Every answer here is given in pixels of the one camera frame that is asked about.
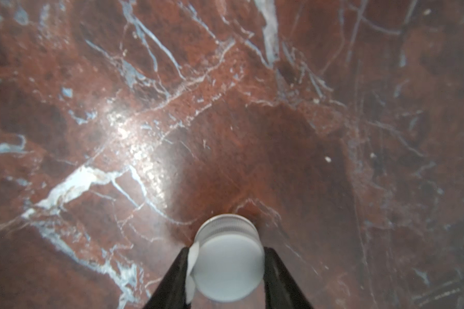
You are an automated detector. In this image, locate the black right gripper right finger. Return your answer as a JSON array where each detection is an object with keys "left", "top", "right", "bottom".
[{"left": 264, "top": 247, "right": 313, "bottom": 309}]

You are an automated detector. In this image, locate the grey bottle cap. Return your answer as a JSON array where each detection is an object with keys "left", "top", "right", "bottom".
[{"left": 185, "top": 214, "right": 265, "bottom": 304}]

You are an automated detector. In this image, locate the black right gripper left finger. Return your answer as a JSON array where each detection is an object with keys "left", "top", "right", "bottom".
[{"left": 143, "top": 247, "right": 192, "bottom": 309}]

